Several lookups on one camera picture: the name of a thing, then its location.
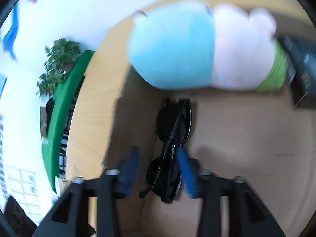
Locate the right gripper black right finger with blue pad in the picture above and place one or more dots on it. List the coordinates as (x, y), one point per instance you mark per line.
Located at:
(248, 215)

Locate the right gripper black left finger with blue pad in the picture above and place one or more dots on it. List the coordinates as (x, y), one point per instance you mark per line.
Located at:
(69, 215)

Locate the black sunglasses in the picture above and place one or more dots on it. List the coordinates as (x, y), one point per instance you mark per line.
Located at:
(173, 127)

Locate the black UGREEN charger box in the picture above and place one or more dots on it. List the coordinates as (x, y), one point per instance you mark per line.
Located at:
(300, 55)

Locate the brown cardboard tray box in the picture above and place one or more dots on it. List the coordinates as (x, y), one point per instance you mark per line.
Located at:
(262, 137)

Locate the green covered side table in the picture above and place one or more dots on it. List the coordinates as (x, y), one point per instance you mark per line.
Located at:
(62, 97)

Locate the potted plant large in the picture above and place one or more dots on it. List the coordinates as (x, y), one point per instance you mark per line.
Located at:
(60, 61)

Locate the teal pink green plush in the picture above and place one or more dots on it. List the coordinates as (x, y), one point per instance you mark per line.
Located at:
(189, 44)

